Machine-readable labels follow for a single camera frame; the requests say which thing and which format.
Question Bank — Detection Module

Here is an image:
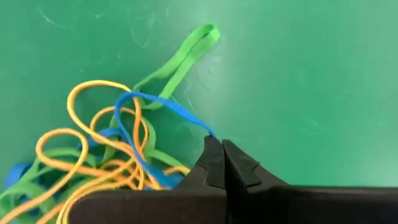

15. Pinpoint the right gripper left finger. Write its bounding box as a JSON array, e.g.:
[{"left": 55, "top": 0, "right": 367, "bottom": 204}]
[{"left": 68, "top": 136, "right": 228, "bottom": 224}]

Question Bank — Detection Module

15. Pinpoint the blue rubber band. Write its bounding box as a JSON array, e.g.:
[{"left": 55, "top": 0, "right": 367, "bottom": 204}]
[
  {"left": 77, "top": 127, "right": 125, "bottom": 150},
  {"left": 4, "top": 162, "right": 34, "bottom": 189},
  {"left": 114, "top": 90, "right": 216, "bottom": 189}
]

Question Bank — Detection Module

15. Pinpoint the green table mat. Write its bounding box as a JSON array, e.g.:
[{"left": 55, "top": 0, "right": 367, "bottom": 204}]
[{"left": 0, "top": 0, "right": 398, "bottom": 224}]

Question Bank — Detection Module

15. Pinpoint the right rubber band pile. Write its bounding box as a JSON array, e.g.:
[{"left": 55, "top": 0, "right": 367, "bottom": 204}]
[{"left": 67, "top": 80, "right": 150, "bottom": 190}]

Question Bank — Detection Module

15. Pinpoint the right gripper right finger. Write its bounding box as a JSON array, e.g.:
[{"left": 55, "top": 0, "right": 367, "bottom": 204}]
[{"left": 222, "top": 139, "right": 398, "bottom": 224}]

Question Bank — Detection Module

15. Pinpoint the green rubber band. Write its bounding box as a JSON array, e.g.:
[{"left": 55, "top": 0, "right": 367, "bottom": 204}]
[
  {"left": 0, "top": 147, "right": 97, "bottom": 224},
  {"left": 102, "top": 114, "right": 190, "bottom": 175},
  {"left": 132, "top": 23, "right": 221, "bottom": 110}
]

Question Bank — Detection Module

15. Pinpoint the right pile of bands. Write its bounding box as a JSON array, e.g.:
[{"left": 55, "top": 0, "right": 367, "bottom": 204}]
[{"left": 0, "top": 128, "right": 91, "bottom": 224}]

